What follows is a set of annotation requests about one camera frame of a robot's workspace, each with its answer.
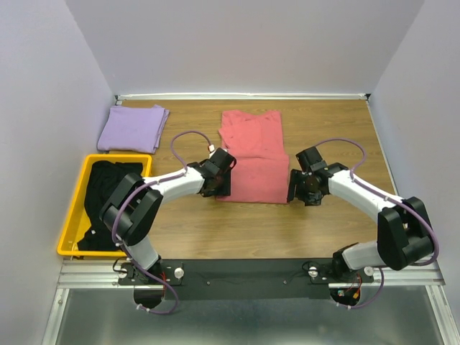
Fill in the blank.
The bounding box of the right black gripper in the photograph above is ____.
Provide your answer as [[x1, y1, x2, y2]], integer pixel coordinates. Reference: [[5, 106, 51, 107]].
[[285, 168, 323, 206]]

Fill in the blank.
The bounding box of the red t shirt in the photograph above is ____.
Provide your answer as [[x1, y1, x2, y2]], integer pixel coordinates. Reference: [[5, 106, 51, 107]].
[[218, 110, 290, 204]]

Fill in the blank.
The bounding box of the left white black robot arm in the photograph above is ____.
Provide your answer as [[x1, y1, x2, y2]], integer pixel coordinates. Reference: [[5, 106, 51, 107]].
[[99, 147, 237, 287]]

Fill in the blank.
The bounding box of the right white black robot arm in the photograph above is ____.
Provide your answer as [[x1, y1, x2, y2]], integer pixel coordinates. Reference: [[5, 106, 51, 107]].
[[287, 147, 438, 282]]

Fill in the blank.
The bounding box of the folded purple t shirt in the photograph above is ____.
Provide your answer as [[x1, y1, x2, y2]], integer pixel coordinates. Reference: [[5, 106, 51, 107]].
[[97, 105, 170, 154]]

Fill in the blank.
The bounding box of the black t shirt in bin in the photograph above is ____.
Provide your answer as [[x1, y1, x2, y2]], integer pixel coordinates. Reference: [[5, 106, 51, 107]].
[[78, 160, 143, 252]]

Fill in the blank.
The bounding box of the yellow plastic bin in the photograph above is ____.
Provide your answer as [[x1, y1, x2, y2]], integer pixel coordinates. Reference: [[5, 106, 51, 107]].
[[57, 153, 152, 258]]

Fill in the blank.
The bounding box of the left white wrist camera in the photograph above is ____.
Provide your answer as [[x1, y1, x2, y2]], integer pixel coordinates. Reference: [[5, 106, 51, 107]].
[[208, 144, 228, 157]]

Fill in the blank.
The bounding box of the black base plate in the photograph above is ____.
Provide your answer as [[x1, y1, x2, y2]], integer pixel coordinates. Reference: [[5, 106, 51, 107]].
[[118, 258, 374, 306]]

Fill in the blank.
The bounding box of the aluminium front rail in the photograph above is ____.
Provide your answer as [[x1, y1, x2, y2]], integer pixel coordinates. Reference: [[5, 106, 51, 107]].
[[57, 258, 445, 289]]

